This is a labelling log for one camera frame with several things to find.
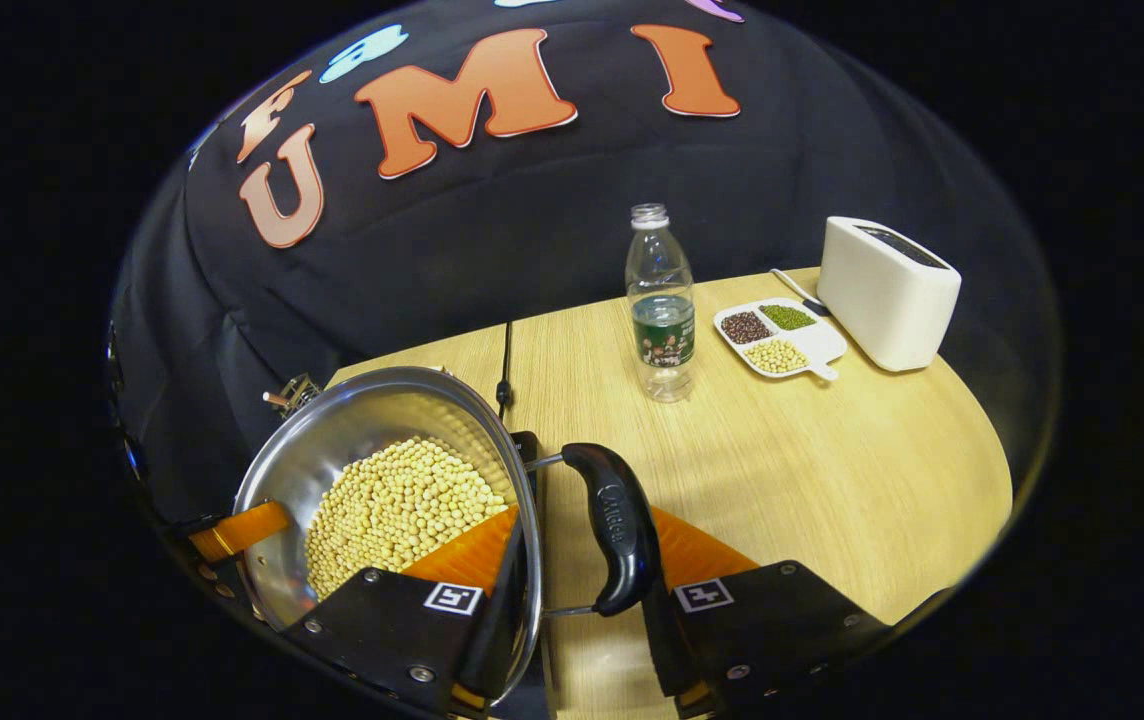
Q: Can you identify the white toaster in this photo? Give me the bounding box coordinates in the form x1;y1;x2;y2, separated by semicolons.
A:
816;216;963;373

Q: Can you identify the black power cable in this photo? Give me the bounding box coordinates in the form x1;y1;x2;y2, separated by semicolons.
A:
497;320;515;419

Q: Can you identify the small clear glass container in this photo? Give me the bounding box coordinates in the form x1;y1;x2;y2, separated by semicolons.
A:
262;373;323;419

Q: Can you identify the pile of yellow soybeans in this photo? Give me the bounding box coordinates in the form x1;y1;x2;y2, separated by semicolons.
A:
304;435;518;601

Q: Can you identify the white and black utensil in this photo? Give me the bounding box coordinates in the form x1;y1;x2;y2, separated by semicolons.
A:
770;268;833;318

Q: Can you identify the heap of red beans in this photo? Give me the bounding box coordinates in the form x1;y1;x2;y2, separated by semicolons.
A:
720;311;773;345

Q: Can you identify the small heap of yellow beans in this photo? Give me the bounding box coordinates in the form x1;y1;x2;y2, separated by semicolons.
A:
744;339;810;375

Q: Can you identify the steel pot with black handles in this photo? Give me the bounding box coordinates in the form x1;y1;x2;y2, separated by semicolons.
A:
232;365;665;706

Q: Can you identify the clear plastic water bottle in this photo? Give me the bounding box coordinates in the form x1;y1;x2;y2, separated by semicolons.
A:
625;203;696;404

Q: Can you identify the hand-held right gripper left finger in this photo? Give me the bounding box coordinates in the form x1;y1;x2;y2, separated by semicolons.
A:
282;503;533;719

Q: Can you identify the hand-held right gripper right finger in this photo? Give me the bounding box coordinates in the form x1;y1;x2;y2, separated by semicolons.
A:
640;505;893;719

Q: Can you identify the black backdrop cloth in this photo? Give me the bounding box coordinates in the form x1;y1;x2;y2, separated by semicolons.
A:
107;0;1063;521

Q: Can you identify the white divided plate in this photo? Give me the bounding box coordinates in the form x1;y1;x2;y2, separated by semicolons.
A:
713;297;849;382

